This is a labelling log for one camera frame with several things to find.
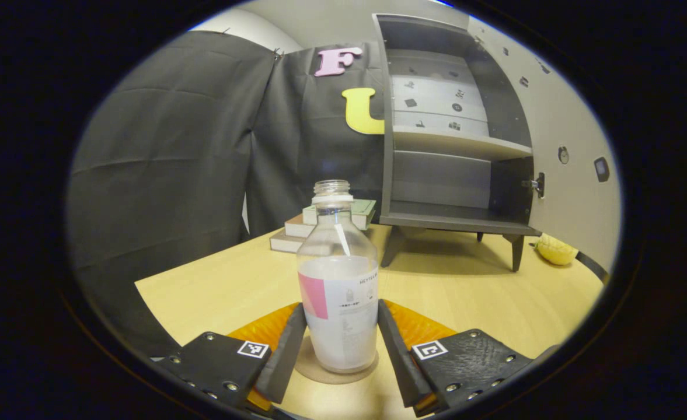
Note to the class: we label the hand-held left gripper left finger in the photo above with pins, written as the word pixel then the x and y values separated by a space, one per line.
pixel 285 361

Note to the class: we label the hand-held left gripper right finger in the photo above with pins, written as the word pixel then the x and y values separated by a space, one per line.
pixel 401 367

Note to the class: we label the round brown coaster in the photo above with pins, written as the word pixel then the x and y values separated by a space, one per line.
pixel 308 367

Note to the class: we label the clear plastic bottle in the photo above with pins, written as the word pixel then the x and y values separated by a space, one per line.
pixel 340 315

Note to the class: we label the dark grey cabinet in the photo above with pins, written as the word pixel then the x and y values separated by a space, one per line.
pixel 436 175

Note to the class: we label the grey cabinet door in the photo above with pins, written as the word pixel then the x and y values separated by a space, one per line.
pixel 571 198

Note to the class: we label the white book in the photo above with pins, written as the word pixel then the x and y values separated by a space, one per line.
pixel 285 241

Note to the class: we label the brown book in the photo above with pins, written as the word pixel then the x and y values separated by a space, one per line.
pixel 297 226

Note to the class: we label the green book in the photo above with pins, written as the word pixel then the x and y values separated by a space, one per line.
pixel 363 210

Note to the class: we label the yellow plush toy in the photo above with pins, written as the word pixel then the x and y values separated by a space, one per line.
pixel 555 249

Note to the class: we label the black backdrop cloth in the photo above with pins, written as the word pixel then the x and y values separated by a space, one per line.
pixel 174 163

